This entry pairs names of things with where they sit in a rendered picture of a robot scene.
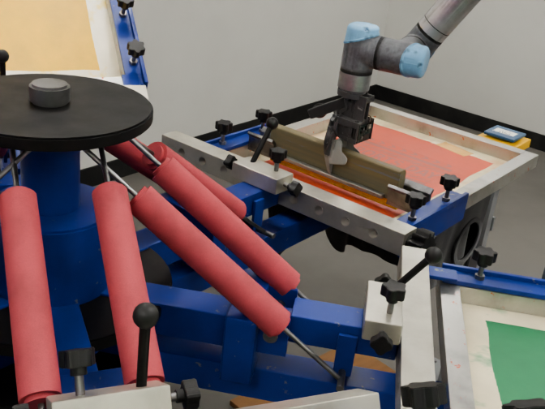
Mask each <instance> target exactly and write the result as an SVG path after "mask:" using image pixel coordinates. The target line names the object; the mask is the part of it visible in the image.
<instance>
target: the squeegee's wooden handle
mask: <svg viewBox="0 0 545 409"><path fill-rule="evenodd" d="M270 139H271V140H274V141H275V143H276V147H281V148H282V149H287V156H288V157H292V158H293V159H296V160H299V161H302V162H304V163H307V164H309V165H311V166H314V167H317V168H319V169H321V170H325V171H327V167H326V163H325V159H324V140H322V139H319V138H316V137H314V136H310V135H308V134H306V133H303V132H300V131H297V130H294V129H292V128H289V127H286V126H283V125H281V124H279V123H278V127H277V128H276V129H274V130H272V131H271V136H270ZM342 152H343V153H344V154H345V156H346V157H347V163H346V164H345V165H333V169H332V174H335V175H338V176H340V177H342V178H344V179H348V180H350V181H353V182H355V183H359V184H361V185H363V186H365V187H369V188H371V189H374V190H376V191H378V192H382V193H384V198H386V199H387V196H388V185H389V184H391V185H393V186H396V187H399V188H402V189H403V187H404V182H405V178H406V170H404V169H402V168H400V167H397V166H393V165H391V164H388V163H386V162H383V161H380V160H377V159H375V158H373V157H369V156H366V155H363V154H361V153H357V152H355V151H353V150H350V149H346V148H344V147H342Z"/></svg>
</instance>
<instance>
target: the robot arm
mask: <svg viewBox="0 0 545 409"><path fill-rule="evenodd" d="M480 1H481V0H437V1H436V2H435V3H434V5H433V6H432V7H431V8H430V9H429V11H428V12H427V13H426V14H425V15H424V16H423V17H422V18H421V19H420V20H419V21H418V23H417V24H416V25H415V26H414V27H413V28H412V30H411V31H410V32H409V33H408V34H407V35H406V36H405V37H403V38H402V39H400V40H396V39H392V38H387V37H382V36H380V28H379V27H378V26H377V25H375V24H371V23H366V22H353V23H350V24H349V25H348V26H347V29H346V34H345V40H344V41H343V43H344V46H343V52H342V57H341V68H340V71H339V77H338V82H337V86H338V89H337V94H338V95H339V96H341V97H342V98H339V99H336V100H334V101H330V102H327V103H324V104H323V103H317V104H315V105H314V106H313V108H311V109H309V110H308V111H307V112H308V114H309V116H310V118H323V117H324V116H325V115H326V114H329V113H332V112H333V116H332V117H331V118H330V120H329V124H328V129H327V131H326V134H325V137H324V159H325V163H326V167H327V171H328V173H329V174H331V173H332V169H333V165H345V164H346V163H347V157H346V156H345V154H344V153H343V152H342V147H344V148H346V149H350V150H353V151H355V152H357V153H360V152H359V151H358V150H357V149H356V148H355V147H354V145H355V144H358V143H361V142H363V141H365V140H369V139H371V134H372V129H373V125H374V120H375V119H374V118H372V117H371V116H370V115H368V112H369V108H370V103H371V102H373V101H374V100H375V96H374V95H371V94H369V93H368V91H369V88H370V83H371V75H372V71H373V69H375V70H378V71H385V72H388V73H393V74H396V75H403V76H404V77H406V78H410V77H411V78H416V79H420V78H422V77H423V76H424V74H425V72H426V70H427V66H428V63H429V59H430V58H431V57H432V55H433V54H434V53H435V51H436V50H437V49H438V47H439V46H440V45H441V44H442V43H443V41H444V40H445V39H446V38H447V37H448V36H449V35H450V33H451V32H452V31H453V30H454V29H455V28H456V27H457V26H458V24H459V23H460V22H461V21H462V20H463V19H464V18H465V17H466V16H467V15H468V14H469V13H470V12H471V11H472V10H473V9H474V7H475V6H476V5H477V4H478V3H479V2H480ZM369 116H370V117H369ZM336 137H339V138H338V139H337V140H336Z"/></svg>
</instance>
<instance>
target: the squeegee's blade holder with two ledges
mask: <svg viewBox="0 0 545 409"><path fill-rule="evenodd" d="M284 161H286V162H289V163H290V164H293V165H295V166H299V167H301V168H303V169H305V170H309V171H311V172H313V173H316V174H319V175H322V176H324V177H326V178H328V179H331V180H334V181H336V182H339V183H342V184H345V185H346V186H349V187H352V188H354V189H357V190H359V191H361V192H365V193H367V194H369V195H372V196H375V197H377V198H380V199H383V198H384V193H382V192H378V191H376V190H374V189H371V188H369V187H365V186H363V185H361V184H359V183H355V182H353V181H350V180H348V179H344V178H342V177H340V176H338V175H335V174H329V173H328V171H325V170H321V169H319V168H317V167H314V166H311V165H309V164H307V163H304V162H302V161H299V160H296V159H293V158H292V157H288V156H287V158H286V159H284Z"/></svg>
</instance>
